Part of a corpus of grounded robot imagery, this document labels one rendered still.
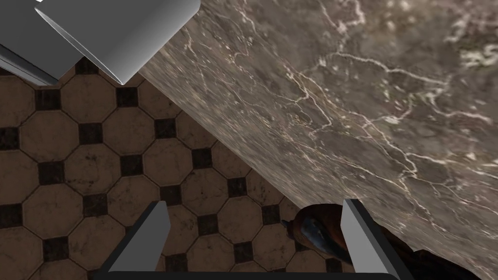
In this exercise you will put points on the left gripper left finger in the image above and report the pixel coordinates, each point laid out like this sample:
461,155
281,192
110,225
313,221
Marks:
142,245

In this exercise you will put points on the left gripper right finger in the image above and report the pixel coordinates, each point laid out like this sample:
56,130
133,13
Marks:
362,241

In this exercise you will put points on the brown and blue round knob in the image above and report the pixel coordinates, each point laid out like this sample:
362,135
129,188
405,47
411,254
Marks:
317,231

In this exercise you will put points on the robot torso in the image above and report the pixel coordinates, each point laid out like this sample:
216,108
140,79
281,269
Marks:
116,35

